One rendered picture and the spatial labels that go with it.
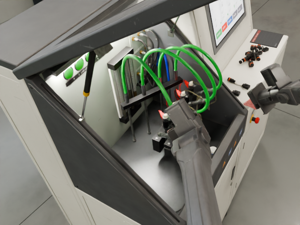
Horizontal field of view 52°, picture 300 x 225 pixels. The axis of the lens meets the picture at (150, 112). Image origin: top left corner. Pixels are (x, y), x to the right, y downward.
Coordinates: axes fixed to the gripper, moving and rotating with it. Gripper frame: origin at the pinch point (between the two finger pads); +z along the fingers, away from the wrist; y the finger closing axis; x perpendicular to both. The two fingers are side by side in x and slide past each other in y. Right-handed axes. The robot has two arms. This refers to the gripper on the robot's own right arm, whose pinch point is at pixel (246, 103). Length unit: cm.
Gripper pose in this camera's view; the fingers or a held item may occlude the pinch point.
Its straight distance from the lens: 123.9
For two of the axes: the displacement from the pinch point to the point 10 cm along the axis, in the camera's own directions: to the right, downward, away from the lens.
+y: -5.5, -8.3, -1.0
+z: -4.2, 1.8, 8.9
